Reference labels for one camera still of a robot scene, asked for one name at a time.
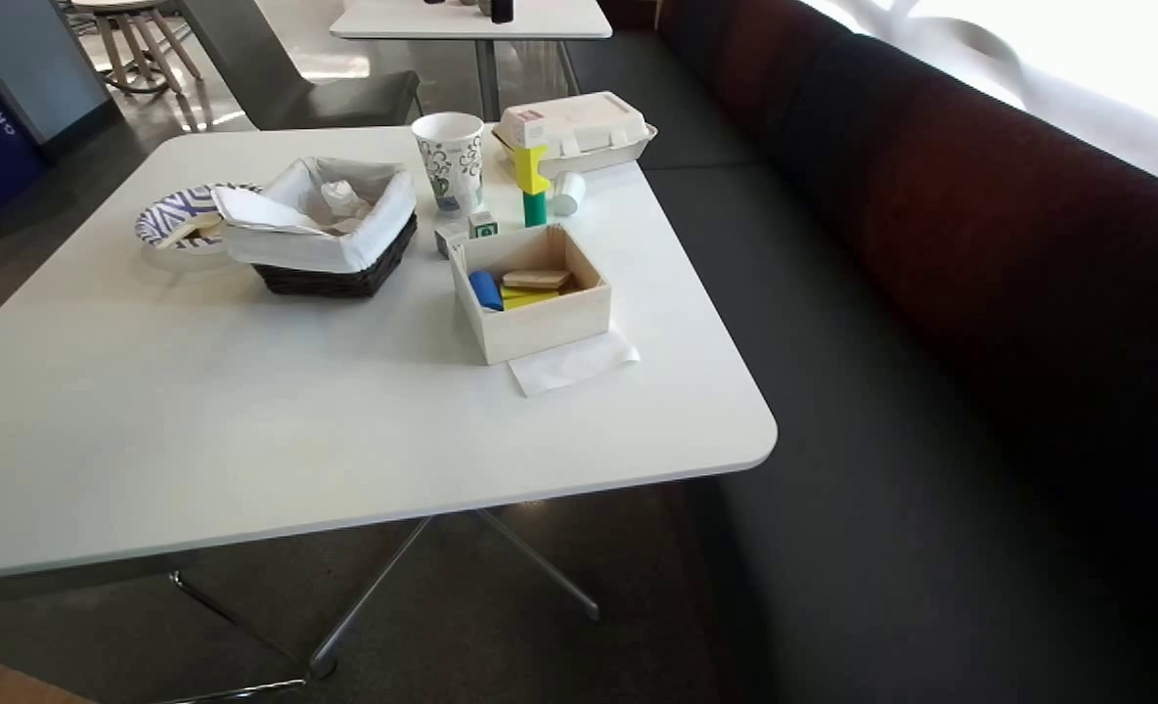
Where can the tall yellow block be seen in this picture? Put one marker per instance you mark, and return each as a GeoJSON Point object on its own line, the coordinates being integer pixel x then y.
{"type": "Point", "coordinates": [531, 169]}

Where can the white cube with red print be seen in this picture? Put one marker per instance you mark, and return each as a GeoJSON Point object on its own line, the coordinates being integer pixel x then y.
{"type": "Point", "coordinates": [531, 126]}

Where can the white cube with green print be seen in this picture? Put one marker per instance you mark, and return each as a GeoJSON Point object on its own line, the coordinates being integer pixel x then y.
{"type": "Point", "coordinates": [487, 227]}

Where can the small white round object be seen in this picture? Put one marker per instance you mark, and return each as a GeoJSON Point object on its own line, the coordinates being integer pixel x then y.
{"type": "Point", "coordinates": [569, 193]}

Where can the white cube with number one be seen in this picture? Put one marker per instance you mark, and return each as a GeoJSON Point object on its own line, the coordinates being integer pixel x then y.
{"type": "Point", "coordinates": [444, 241]}

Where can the white paper napkin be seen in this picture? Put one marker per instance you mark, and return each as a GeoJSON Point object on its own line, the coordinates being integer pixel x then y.
{"type": "Point", "coordinates": [564, 369]}

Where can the white wooden box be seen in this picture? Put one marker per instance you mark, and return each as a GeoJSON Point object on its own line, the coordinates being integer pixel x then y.
{"type": "Point", "coordinates": [542, 326]}

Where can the long yellow block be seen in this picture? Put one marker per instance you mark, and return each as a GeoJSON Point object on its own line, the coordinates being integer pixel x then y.
{"type": "Point", "coordinates": [525, 300]}

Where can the natural wood block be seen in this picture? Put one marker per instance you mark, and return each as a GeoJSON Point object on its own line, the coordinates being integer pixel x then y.
{"type": "Point", "coordinates": [535, 278]}

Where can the blue cylinder block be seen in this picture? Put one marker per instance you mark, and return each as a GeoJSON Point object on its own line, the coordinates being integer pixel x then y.
{"type": "Point", "coordinates": [487, 292]}

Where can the green cylinder block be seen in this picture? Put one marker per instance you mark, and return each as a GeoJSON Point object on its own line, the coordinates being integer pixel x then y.
{"type": "Point", "coordinates": [538, 210]}

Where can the white foam clamshell container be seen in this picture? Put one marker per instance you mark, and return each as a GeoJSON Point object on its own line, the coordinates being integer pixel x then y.
{"type": "Point", "coordinates": [593, 126]}

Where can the patterned paper cup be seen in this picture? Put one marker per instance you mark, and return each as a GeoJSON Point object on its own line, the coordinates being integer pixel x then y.
{"type": "Point", "coordinates": [446, 159]}

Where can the black basket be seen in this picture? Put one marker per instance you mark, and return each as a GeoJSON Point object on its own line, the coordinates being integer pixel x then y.
{"type": "Point", "coordinates": [338, 278]}

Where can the crumpled white tissue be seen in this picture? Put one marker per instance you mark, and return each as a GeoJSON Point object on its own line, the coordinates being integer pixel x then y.
{"type": "Point", "coordinates": [338, 198]}

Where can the metal table legs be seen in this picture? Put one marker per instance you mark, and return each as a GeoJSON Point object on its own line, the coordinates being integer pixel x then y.
{"type": "Point", "coordinates": [371, 587]}

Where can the white paper basket liner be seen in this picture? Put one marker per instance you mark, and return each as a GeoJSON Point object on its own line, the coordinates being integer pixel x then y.
{"type": "Point", "coordinates": [278, 216]}

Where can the white background table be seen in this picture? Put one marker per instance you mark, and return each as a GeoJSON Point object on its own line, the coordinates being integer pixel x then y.
{"type": "Point", "coordinates": [475, 21]}

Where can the black chair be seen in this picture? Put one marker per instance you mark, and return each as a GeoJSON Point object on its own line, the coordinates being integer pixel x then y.
{"type": "Point", "coordinates": [330, 96]}

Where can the dark upholstered bench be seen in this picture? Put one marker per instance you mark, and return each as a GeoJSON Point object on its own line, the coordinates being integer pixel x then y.
{"type": "Point", "coordinates": [971, 391]}

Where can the blue patterned paper plate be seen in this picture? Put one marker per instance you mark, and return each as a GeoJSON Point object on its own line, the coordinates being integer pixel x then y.
{"type": "Point", "coordinates": [170, 216]}

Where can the metal stool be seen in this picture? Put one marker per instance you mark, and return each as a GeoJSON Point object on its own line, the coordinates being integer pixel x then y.
{"type": "Point", "coordinates": [135, 61]}

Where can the bright window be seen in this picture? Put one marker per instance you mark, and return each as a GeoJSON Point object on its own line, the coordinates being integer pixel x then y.
{"type": "Point", "coordinates": [1101, 62]}

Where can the blue cabinet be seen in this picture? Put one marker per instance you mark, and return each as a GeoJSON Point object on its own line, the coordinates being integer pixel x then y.
{"type": "Point", "coordinates": [6, 92]}

